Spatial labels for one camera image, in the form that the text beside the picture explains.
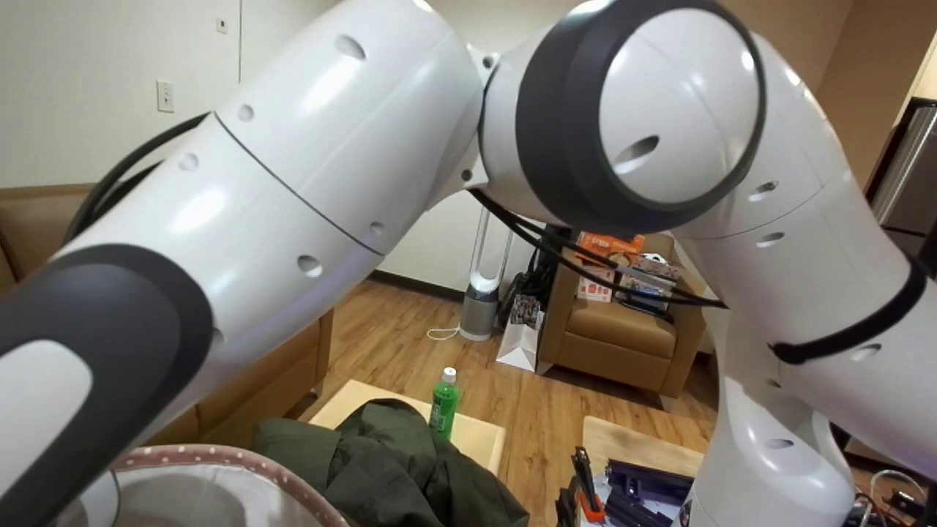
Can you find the red black pliers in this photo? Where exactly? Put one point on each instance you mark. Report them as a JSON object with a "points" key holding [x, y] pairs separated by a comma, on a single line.
{"points": [[586, 494]]}

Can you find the dark green jacket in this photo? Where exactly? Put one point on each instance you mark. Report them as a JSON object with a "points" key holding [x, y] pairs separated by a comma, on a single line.
{"points": [[384, 468]]}

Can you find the low wooden table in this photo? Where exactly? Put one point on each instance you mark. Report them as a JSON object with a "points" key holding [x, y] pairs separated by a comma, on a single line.
{"points": [[475, 439]]}

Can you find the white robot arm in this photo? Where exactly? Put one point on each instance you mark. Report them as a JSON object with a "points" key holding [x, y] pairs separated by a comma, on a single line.
{"points": [[622, 119]]}

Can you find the brown leather sofa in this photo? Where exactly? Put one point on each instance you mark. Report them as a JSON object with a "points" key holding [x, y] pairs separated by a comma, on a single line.
{"points": [[275, 387]]}

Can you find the orange box on armchair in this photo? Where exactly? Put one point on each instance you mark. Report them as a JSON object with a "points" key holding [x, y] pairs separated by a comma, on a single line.
{"points": [[605, 247]]}

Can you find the pink patterned laundry basket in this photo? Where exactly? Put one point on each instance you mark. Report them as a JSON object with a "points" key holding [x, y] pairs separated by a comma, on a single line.
{"points": [[201, 488]]}

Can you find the green plastic bottle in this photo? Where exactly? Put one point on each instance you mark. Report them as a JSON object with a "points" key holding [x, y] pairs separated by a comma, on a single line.
{"points": [[445, 401]]}

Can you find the white light switch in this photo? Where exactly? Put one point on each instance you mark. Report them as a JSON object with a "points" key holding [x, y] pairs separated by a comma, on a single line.
{"points": [[166, 99]]}

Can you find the brown leather armchair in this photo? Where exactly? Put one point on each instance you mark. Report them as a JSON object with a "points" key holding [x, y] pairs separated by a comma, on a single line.
{"points": [[630, 324]]}

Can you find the white tower fan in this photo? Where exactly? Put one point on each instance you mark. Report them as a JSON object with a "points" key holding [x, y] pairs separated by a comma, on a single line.
{"points": [[485, 279]]}

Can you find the white paper bag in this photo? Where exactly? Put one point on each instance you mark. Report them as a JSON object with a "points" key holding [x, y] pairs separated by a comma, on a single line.
{"points": [[518, 341]]}

